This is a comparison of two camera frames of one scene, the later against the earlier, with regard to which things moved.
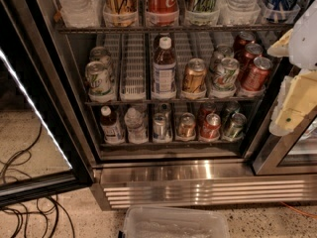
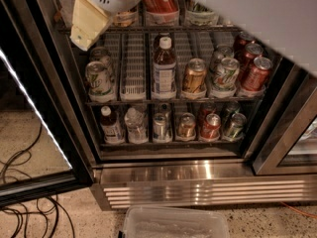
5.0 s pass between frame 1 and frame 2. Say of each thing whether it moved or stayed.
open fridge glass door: stayed
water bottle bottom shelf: stayed
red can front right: stayed
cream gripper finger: moved
